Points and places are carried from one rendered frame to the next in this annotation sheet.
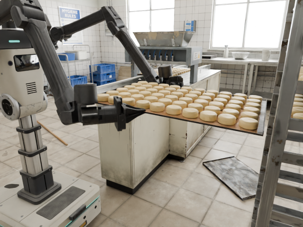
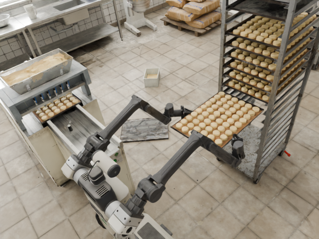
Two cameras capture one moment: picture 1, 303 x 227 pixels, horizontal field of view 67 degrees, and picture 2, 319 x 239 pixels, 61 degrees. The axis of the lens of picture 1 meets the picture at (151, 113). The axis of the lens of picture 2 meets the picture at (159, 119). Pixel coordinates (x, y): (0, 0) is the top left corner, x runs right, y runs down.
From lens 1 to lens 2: 1.91 m
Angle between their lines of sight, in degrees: 60
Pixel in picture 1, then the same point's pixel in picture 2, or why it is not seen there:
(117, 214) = (152, 214)
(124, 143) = (124, 176)
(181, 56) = (74, 79)
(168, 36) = (57, 68)
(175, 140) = not seen: hidden behind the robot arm
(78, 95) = (240, 150)
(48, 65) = (224, 153)
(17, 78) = not seen: hidden behind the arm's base
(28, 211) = not seen: outside the picture
